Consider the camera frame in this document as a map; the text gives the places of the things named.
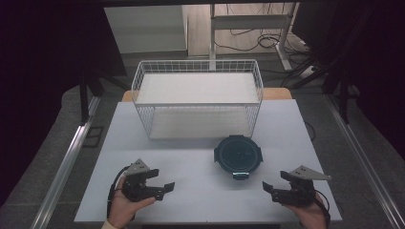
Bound white wire shelf rack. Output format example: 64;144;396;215
131;59;265;141

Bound white cabinet panel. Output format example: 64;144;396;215
103;4;189;54

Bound black metal stand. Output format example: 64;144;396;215
320;61;362;125
77;72;130;126

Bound metal rail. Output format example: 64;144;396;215
324;94;405;229
30;95;102;229

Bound wooden board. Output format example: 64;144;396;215
121;88;293;103

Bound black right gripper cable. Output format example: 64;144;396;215
312;188;332;229

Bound person's right hand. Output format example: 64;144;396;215
284;193;330;229

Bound white desk frame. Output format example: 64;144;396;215
208;2;301;72

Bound person's left hand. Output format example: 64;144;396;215
107;176;158;229

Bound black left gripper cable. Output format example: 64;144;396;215
106;164;132;221

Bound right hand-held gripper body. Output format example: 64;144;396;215
271;164;332;208

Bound black floor cables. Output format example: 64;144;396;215
213;3;319;88

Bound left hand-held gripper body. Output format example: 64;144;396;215
121;157;158;203

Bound dark curtain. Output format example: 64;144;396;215
290;0;405;160
0;0;129;208

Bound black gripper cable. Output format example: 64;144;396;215
106;164;132;221
312;188;332;229

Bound thin black cable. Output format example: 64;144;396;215
304;119;317;143

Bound white power strip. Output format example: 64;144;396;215
298;64;320;79

